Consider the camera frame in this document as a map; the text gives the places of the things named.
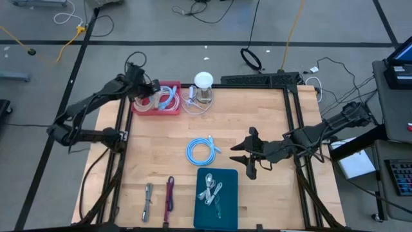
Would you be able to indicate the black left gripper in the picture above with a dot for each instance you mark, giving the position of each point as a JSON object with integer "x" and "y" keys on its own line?
{"x": 143, "y": 83}

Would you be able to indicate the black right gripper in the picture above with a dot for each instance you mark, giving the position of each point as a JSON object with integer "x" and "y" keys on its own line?
{"x": 270, "y": 151}

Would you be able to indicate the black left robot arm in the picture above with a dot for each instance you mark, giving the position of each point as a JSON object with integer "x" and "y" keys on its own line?
{"x": 90, "y": 135}

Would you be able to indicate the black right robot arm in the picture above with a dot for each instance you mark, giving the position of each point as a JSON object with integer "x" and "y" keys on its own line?
{"x": 322, "y": 130}

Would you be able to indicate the red plastic bin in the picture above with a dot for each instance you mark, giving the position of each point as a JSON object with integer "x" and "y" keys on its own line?
{"x": 167, "y": 113}

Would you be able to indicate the white dome lamp wooden base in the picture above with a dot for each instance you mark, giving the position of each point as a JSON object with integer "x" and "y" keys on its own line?
{"x": 203, "y": 80}

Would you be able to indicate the dark teal mat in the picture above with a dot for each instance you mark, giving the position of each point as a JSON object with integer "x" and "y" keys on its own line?
{"x": 228, "y": 219}

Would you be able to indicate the grey equipment base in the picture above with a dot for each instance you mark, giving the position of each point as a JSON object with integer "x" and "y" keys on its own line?
{"x": 103, "y": 2}

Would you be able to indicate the white power adapter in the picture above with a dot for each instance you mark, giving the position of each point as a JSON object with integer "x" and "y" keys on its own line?
{"x": 314, "y": 69}

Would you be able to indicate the white box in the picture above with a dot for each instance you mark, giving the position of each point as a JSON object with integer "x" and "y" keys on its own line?
{"x": 355, "y": 166}

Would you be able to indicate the black desk beam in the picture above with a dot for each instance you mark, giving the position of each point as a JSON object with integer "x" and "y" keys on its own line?
{"x": 357, "y": 143}

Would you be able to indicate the black floor disc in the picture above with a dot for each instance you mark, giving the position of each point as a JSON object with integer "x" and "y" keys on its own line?
{"x": 31, "y": 51}

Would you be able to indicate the grey stand foot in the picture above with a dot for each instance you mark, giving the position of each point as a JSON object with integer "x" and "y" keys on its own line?
{"x": 38, "y": 2}
{"x": 14, "y": 76}

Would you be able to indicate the black desk caster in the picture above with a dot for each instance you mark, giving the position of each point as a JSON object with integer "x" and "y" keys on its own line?
{"x": 376, "y": 218}

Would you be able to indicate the grey side desk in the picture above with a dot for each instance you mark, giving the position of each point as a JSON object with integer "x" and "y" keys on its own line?
{"x": 396, "y": 112}

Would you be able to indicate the black backlit keyboard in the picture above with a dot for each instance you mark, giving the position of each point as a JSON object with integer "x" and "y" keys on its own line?
{"x": 402, "y": 177}

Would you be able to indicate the grey keyboard desk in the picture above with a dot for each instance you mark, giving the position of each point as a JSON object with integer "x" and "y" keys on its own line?
{"x": 396, "y": 206}

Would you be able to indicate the black desktop device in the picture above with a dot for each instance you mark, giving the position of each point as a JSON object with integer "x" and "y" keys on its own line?
{"x": 399, "y": 80}

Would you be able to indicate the laptop screen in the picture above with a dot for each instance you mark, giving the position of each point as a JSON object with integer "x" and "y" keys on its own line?
{"x": 404, "y": 53}

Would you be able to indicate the black aluminium table frame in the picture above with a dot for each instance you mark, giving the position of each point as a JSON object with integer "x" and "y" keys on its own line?
{"x": 251, "y": 86}

